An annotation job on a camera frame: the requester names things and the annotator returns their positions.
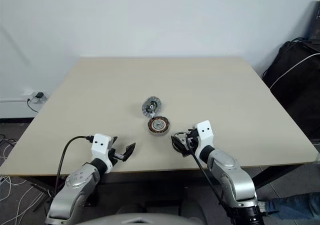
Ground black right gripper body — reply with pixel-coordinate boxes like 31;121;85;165
181;128;201;158

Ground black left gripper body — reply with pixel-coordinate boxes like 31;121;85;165
109;146;126;165

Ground black rotor ring silver spokes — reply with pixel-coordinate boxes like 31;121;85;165
173;131;188;148

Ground grey motor stator copper windings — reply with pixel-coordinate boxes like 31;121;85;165
145;117;172;137

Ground grey round disc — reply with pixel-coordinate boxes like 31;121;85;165
141;96;163;118

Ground black table leg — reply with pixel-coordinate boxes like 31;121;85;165
251;161;299;189
21;176;60;200

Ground black bag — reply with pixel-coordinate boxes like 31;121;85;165
262;41;320;141

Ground blue jeans leg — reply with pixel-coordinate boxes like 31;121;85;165
264;191;320;218

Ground dark monitor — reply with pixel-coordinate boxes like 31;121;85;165
308;0;320;46

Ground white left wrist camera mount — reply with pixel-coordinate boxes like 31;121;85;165
90;133;114;173

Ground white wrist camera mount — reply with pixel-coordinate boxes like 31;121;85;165
195;120;215;161
90;133;114;173

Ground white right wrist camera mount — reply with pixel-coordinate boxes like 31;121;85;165
195;120;215;161

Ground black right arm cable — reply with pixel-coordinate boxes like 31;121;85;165
187;142;229;212

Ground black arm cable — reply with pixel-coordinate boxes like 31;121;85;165
187;142;229;212
55;134;95;194

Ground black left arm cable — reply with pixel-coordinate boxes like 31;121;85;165
55;134;95;194

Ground black adapter cable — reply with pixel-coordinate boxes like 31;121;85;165
26;97;41;114

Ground white wall socket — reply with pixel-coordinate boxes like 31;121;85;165
22;90;48;104

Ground black floor cables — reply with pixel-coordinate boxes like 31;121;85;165
0;134;17;157

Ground white floor cables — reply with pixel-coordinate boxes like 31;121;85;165
0;174;52;225

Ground white cable over bag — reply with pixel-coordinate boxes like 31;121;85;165
268;52;320;90

